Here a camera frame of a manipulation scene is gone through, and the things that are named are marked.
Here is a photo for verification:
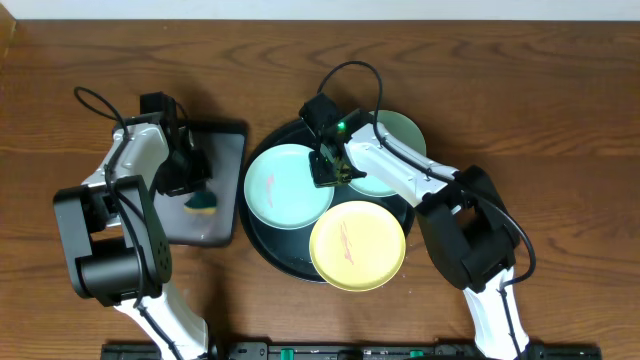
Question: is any green yellow sponge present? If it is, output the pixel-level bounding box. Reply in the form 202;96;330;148
184;191;218;215

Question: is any light blue plate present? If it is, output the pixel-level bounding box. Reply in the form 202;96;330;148
243;144;334;230

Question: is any pale green plate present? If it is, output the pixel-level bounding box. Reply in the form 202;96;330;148
349;110;427;197

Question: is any yellow plate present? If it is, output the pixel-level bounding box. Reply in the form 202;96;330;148
309;201;406;292

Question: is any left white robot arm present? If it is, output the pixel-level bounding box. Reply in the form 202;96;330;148
53;110;210;359

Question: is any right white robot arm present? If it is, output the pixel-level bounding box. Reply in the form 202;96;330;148
299;110;530;359

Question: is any black rectangular tray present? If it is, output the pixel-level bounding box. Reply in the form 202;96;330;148
154;121;248;247

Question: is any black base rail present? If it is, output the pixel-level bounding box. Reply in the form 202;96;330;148
99;341;603;360

